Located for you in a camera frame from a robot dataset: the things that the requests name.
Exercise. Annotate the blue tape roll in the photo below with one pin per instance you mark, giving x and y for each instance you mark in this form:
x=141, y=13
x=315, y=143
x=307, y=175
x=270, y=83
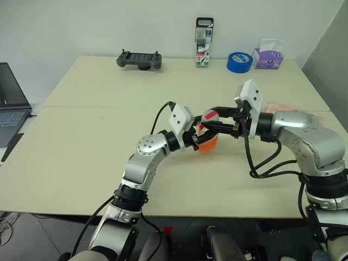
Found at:
x=239, y=65

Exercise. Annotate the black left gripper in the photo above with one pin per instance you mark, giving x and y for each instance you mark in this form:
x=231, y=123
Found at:
x=189, y=141

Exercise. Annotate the dark grey laptop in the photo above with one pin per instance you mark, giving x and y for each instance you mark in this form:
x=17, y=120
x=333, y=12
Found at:
x=11, y=119

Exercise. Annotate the orange drink bottle red label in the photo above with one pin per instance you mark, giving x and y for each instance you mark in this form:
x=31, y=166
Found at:
x=209, y=145

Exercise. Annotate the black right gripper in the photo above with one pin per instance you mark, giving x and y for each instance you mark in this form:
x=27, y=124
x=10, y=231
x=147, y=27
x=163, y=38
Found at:
x=240, y=126

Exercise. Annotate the grey handheld game controller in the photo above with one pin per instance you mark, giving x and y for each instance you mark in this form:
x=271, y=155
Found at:
x=138, y=59

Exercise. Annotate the purple tissue box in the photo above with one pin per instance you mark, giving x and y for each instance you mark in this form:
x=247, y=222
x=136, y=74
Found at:
x=267, y=61

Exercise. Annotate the small red block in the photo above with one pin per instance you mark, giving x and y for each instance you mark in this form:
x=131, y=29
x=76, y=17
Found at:
x=168, y=231

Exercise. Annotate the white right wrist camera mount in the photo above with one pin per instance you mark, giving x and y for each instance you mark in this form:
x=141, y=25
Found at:
x=253, y=92

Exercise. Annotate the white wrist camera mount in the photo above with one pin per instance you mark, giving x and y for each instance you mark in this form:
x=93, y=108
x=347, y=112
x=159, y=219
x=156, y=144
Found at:
x=179, y=117
x=253, y=92

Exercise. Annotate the marker pen pack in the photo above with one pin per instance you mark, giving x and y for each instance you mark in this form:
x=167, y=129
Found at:
x=203, y=40

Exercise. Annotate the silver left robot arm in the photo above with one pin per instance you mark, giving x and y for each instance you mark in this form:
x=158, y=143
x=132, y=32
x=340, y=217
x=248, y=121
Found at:
x=146, y=148

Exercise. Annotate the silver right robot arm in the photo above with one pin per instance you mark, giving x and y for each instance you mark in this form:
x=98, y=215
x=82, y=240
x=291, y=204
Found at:
x=301, y=127

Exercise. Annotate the dark rounded shape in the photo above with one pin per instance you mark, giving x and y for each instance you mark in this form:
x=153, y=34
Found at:
x=223, y=244

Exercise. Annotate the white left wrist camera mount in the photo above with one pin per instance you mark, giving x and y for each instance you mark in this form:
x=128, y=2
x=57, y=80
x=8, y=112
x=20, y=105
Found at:
x=179, y=117

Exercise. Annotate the pink translucent plastic bag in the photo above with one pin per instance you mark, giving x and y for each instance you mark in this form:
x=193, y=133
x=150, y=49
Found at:
x=274, y=107

